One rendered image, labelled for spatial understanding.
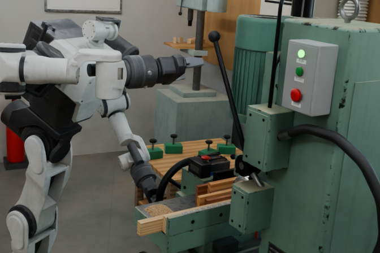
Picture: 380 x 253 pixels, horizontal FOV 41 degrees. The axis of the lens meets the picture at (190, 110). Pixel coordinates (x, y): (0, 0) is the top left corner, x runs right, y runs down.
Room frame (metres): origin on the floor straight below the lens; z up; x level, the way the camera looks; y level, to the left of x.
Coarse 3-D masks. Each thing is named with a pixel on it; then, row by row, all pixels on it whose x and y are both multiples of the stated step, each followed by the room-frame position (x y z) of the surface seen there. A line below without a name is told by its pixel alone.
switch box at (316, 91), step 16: (288, 48) 1.17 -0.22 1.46; (304, 48) 1.13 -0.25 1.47; (320, 48) 1.09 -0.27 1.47; (336, 48) 1.12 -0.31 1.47; (288, 64) 1.17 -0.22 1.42; (304, 64) 1.12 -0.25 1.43; (320, 64) 1.10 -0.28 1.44; (288, 80) 1.16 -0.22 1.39; (304, 80) 1.12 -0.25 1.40; (320, 80) 1.10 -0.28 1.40; (288, 96) 1.16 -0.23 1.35; (304, 96) 1.11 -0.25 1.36; (320, 96) 1.10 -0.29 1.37; (304, 112) 1.11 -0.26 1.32; (320, 112) 1.11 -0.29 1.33
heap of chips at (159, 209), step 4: (156, 204) 1.45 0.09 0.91; (160, 204) 1.44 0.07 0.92; (144, 208) 1.44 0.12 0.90; (148, 208) 1.42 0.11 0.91; (152, 208) 1.42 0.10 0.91; (156, 208) 1.41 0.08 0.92; (160, 208) 1.41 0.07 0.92; (164, 208) 1.41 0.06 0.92; (168, 208) 1.42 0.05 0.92; (148, 212) 1.41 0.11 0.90; (152, 212) 1.40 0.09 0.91; (156, 212) 1.39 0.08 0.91; (160, 212) 1.39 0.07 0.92; (164, 212) 1.39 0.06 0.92; (168, 212) 1.39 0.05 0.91; (152, 216) 1.39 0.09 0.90
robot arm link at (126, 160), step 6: (132, 144) 1.93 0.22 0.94; (132, 150) 1.91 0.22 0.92; (138, 150) 1.92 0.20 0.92; (120, 156) 1.93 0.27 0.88; (126, 156) 1.92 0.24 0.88; (132, 156) 1.90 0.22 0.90; (138, 156) 1.88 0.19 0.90; (144, 156) 1.93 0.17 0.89; (120, 162) 1.91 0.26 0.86; (126, 162) 1.91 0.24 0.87; (132, 162) 1.91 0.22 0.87; (138, 162) 1.87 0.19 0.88; (144, 162) 1.90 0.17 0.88; (126, 168) 1.91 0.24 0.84; (132, 168) 1.88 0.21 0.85; (138, 168) 1.87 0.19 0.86; (132, 174) 1.87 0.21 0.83
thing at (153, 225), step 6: (156, 216) 1.31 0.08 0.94; (162, 216) 1.32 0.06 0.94; (138, 222) 1.28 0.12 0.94; (144, 222) 1.28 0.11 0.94; (150, 222) 1.28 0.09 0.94; (156, 222) 1.29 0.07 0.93; (162, 222) 1.31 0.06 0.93; (138, 228) 1.28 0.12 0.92; (144, 228) 1.27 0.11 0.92; (150, 228) 1.29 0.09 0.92; (156, 228) 1.30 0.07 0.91; (144, 234) 1.27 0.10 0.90
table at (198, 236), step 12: (180, 192) 1.65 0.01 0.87; (144, 204) 1.47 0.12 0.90; (168, 204) 1.48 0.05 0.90; (180, 204) 1.48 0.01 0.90; (192, 204) 1.49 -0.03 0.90; (144, 216) 1.39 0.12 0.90; (204, 228) 1.35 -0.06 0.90; (216, 228) 1.37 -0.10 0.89; (228, 228) 1.40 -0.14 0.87; (156, 240) 1.33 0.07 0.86; (168, 240) 1.28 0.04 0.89; (180, 240) 1.30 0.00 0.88; (192, 240) 1.32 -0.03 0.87; (204, 240) 1.35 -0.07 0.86; (168, 252) 1.28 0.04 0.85
